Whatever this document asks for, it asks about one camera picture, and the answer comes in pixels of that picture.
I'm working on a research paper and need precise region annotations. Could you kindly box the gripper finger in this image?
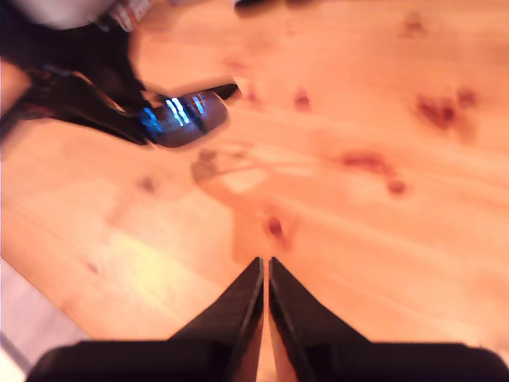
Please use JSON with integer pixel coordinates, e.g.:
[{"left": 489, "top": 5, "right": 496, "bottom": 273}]
[
  {"left": 169, "top": 257, "right": 265, "bottom": 382},
  {"left": 85, "top": 0, "right": 154, "bottom": 116},
  {"left": 0, "top": 75, "right": 148, "bottom": 143},
  {"left": 268, "top": 257, "right": 371, "bottom": 382}
]

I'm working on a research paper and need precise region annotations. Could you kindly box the arm pale camera box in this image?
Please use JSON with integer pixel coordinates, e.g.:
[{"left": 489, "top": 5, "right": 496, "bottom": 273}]
[{"left": 21, "top": 0, "right": 120, "bottom": 29}]

